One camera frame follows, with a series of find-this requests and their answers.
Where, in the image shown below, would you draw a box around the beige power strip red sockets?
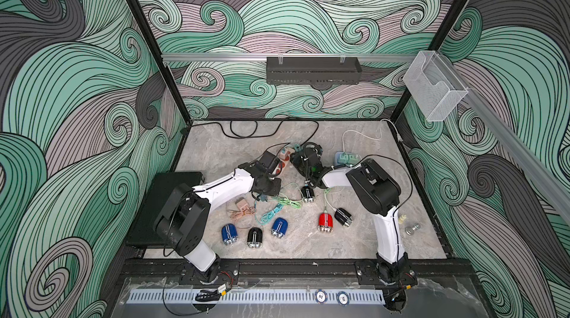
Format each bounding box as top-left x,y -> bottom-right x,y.
273,146 -> 295,175

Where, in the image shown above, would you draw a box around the pink USB charger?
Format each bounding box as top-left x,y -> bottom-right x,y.
235,198 -> 249,213

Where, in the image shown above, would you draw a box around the light green USB cable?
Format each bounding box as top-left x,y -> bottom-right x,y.
273,181 -> 304,211

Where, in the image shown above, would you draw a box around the pink USB cable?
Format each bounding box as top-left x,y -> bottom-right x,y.
226,197 -> 259,230

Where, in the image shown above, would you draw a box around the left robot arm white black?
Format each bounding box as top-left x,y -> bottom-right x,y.
153,163 -> 281,281

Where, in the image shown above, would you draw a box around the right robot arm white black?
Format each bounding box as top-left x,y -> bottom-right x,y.
290,142 -> 407,282

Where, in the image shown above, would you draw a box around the small clear bottle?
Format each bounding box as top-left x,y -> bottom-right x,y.
405,223 -> 422,236

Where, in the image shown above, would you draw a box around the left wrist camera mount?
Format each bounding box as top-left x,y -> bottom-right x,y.
258,150 -> 281,174

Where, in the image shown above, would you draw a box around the black power strip cable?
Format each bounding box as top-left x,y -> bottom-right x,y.
180,119 -> 320,146

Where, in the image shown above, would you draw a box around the black wall shelf tray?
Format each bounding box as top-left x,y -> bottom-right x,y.
266,58 -> 362,89

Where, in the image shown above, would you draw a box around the white power strip cable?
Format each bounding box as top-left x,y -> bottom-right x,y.
341,118 -> 404,155

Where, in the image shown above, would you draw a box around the perforated white cable duct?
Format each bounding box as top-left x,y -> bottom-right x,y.
126,288 -> 385,306

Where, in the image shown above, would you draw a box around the aluminium wall rail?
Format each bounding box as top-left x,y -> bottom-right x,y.
162,52 -> 417,63

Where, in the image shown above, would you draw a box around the clear acrylic wall holder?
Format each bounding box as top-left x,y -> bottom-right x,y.
403,51 -> 468,122

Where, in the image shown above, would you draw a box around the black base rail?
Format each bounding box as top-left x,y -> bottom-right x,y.
120,259 -> 474,286

